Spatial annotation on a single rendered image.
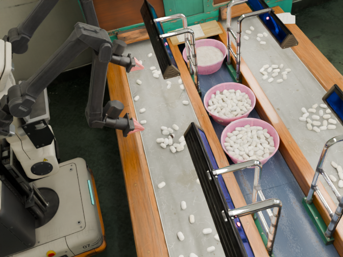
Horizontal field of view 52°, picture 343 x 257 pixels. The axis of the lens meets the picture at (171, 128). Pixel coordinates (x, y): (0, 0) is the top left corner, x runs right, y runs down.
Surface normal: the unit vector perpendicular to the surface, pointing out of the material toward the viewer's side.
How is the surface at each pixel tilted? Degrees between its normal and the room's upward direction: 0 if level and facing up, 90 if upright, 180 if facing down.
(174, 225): 0
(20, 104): 94
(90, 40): 94
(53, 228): 0
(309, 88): 0
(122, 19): 90
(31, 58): 90
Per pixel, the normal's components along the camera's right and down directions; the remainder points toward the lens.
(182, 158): -0.13, -0.65
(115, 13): 0.23, 0.71
